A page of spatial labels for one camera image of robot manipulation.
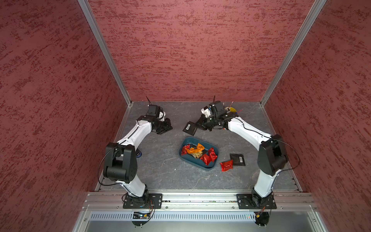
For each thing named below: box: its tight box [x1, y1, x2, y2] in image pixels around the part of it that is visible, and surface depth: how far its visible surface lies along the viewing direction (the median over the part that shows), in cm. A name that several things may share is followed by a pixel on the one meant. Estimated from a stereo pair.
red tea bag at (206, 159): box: [199, 153, 214, 166], surface depth 88 cm
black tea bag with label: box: [182, 120, 198, 136], surface depth 87 cm
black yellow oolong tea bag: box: [191, 151, 203, 160], surface depth 89 cm
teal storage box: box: [178, 136, 220, 171], surface depth 90 cm
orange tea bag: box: [184, 143, 205, 154], surface depth 91 cm
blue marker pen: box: [136, 148, 143, 158], surface depth 92 cm
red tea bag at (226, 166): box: [219, 159, 234, 172], surface depth 85 cm
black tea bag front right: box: [229, 153, 246, 166], surface depth 91 cm
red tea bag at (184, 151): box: [181, 143, 191, 156], surface depth 91 cm
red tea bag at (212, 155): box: [208, 147, 218, 162], surface depth 89 cm
